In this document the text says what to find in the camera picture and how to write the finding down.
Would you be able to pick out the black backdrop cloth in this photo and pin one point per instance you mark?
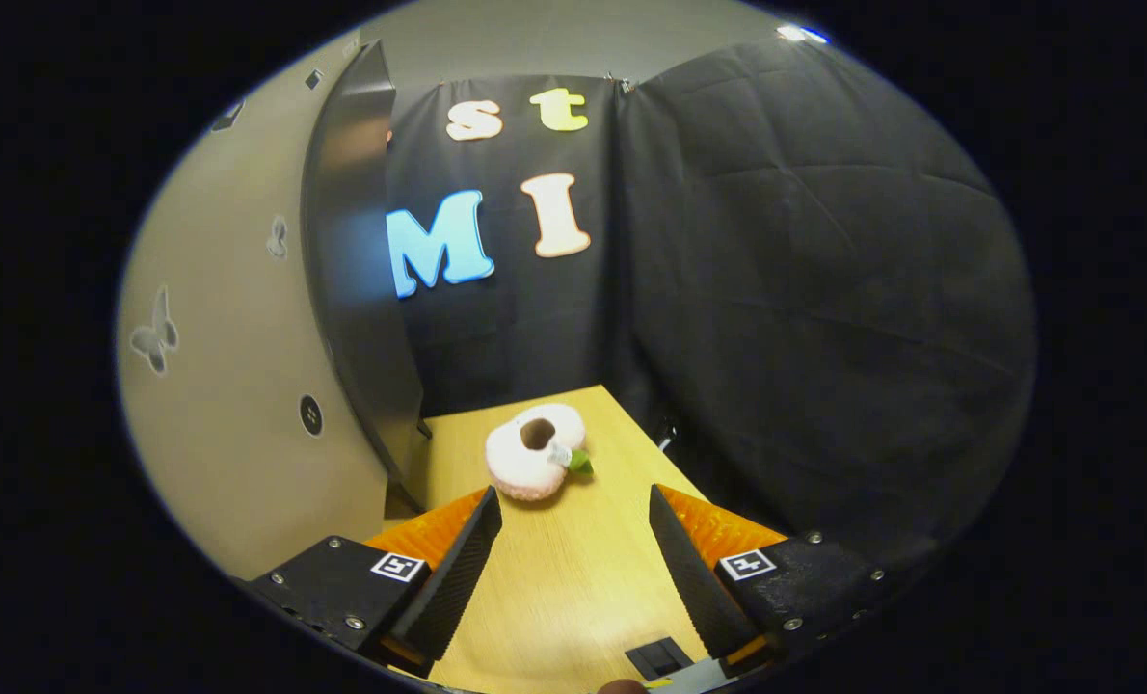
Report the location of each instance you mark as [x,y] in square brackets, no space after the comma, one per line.
[805,289]

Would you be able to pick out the white plush toy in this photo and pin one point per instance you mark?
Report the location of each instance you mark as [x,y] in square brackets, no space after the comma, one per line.
[525,463]

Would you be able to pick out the beige cabinet door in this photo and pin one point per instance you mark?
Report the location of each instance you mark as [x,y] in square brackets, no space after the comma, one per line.
[236,386]

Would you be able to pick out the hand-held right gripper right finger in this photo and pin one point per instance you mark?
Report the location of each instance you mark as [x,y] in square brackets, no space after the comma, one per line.
[795,578]

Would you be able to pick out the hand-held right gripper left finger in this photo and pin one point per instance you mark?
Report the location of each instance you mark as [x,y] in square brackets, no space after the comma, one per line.
[342,588]

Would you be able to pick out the small ceiling light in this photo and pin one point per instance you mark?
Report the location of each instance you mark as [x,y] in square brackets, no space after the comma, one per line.
[801,35]

